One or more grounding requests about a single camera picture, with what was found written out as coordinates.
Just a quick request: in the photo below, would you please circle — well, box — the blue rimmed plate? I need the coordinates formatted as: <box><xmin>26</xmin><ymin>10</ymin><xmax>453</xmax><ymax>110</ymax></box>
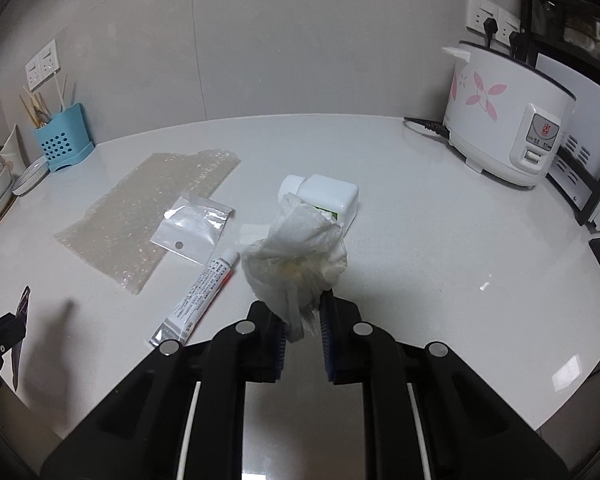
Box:
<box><xmin>12</xmin><ymin>155</ymin><xmax>51</xmax><ymax>197</ymax></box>

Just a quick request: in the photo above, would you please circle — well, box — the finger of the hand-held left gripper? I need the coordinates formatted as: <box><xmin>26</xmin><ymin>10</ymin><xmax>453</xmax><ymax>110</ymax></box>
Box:
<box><xmin>0</xmin><ymin>286</ymin><xmax>32</xmax><ymax>392</ymax></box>

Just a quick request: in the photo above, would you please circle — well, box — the clear bubble wrap sheet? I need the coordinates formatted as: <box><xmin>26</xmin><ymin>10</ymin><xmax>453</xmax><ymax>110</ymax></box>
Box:
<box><xmin>54</xmin><ymin>147</ymin><xmax>242</xmax><ymax>295</ymax></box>

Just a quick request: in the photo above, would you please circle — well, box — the white wall socket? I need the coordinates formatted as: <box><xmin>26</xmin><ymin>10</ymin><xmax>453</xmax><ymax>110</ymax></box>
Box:
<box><xmin>39</xmin><ymin>40</ymin><xmax>61</xmax><ymax>73</ymax></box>
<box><xmin>466</xmin><ymin>0</ymin><xmax>499</xmax><ymax>33</ymax></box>
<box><xmin>497</xmin><ymin>7</ymin><xmax>523</xmax><ymax>46</ymax></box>
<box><xmin>25</xmin><ymin>57</ymin><xmax>45</xmax><ymax>86</ymax></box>

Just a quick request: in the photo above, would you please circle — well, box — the blue utensil holder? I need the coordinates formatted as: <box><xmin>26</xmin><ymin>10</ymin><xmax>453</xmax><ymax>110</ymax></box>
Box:
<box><xmin>34</xmin><ymin>103</ymin><xmax>96</xmax><ymax>173</ymax></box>

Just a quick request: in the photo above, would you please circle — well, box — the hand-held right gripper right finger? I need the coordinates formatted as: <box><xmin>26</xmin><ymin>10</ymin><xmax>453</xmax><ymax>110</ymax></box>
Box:
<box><xmin>317</xmin><ymin>290</ymin><xmax>563</xmax><ymax>480</ymax></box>

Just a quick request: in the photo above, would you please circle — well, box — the white microwave oven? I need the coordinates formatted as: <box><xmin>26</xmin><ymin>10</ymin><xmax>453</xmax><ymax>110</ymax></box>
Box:
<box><xmin>535</xmin><ymin>52</ymin><xmax>600</xmax><ymax>233</ymax></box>

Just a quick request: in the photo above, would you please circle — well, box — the white ointment tube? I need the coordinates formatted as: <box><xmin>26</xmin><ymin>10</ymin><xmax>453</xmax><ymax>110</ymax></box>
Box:
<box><xmin>149</xmin><ymin>251</ymin><xmax>240</xmax><ymax>348</ymax></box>

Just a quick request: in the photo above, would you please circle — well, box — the white green small box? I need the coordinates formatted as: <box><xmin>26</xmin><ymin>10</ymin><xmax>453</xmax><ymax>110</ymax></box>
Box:
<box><xmin>278</xmin><ymin>174</ymin><xmax>359</xmax><ymax>236</ymax></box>

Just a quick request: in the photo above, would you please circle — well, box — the black metal rack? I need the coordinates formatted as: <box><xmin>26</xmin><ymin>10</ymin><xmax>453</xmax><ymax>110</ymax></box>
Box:
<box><xmin>520</xmin><ymin>0</ymin><xmax>600</xmax><ymax>228</ymax></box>

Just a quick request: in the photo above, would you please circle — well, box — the white floral rice cooker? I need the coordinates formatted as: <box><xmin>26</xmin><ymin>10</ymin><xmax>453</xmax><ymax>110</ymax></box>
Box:
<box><xmin>441</xmin><ymin>40</ymin><xmax>578</xmax><ymax>190</ymax></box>

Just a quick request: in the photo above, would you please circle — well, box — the clear zip bag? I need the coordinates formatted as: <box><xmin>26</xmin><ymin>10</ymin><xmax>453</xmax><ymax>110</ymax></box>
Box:
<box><xmin>150</xmin><ymin>196</ymin><xmax>236</xmax><ymax>266</ymax></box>

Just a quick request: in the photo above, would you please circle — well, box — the black rice cooker cord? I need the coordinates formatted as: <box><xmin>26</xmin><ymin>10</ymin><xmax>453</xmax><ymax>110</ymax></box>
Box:
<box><xmin>404</xmin><ymin>116</ymin><xmax>452</xmax><ymax>140</ymax></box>

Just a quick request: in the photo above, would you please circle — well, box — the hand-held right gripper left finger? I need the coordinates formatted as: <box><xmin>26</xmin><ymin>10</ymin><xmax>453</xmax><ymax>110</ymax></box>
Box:
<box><xmin>40</xmin><ymin>301</ymin><xmax>288</xmax><ymax>480</ymax></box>

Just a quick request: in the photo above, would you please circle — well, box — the white slanted cup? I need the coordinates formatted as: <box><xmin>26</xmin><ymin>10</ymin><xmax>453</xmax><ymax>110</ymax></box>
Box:
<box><xmin>0</xmin><ymin>124</ymin><xmax>27</xmax><ymax>177</ymax></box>

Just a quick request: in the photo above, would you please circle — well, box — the bundle of white chopsticks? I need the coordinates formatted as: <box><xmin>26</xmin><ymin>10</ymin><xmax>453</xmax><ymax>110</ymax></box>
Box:
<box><xmin>52</xmin><ymin>72</ymin><xmax>76</xmax><ymax>113</ymax></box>

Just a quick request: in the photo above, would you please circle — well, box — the white tissue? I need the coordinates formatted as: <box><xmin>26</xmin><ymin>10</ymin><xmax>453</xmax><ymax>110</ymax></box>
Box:
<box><xmin>241</xmin><ymin>192</ymin><xmax>348</xmax><ymax>343</ymax></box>

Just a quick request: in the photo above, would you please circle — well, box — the bundle of wooden chopsticks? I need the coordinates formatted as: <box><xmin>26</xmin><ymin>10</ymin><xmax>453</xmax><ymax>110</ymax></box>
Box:
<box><xmin>19</xmin><ymin>85</ymin><xmax>51</xmax><ymax>128</ymax></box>

